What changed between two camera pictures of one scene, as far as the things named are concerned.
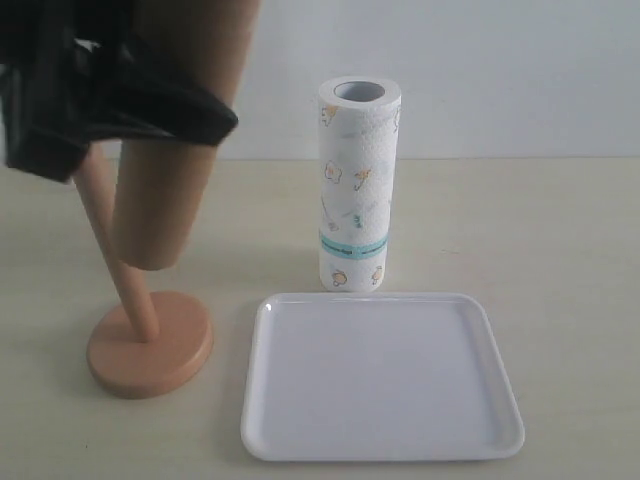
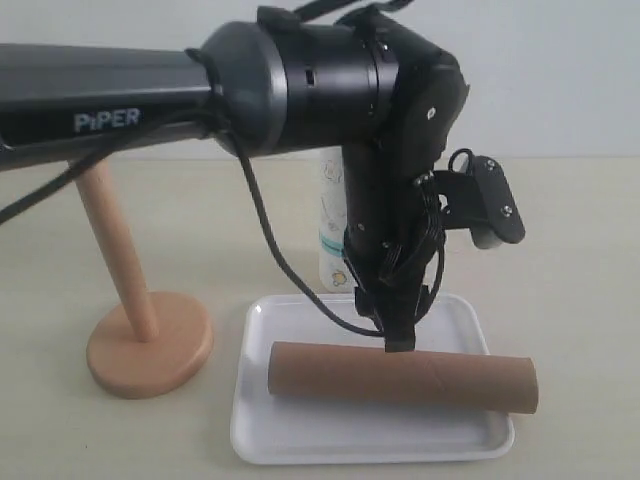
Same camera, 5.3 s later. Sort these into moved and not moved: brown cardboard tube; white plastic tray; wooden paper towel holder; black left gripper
Moved: brown cardboard tube; black left gripper
Not moved: wooden paper towel holder; white plastic tray
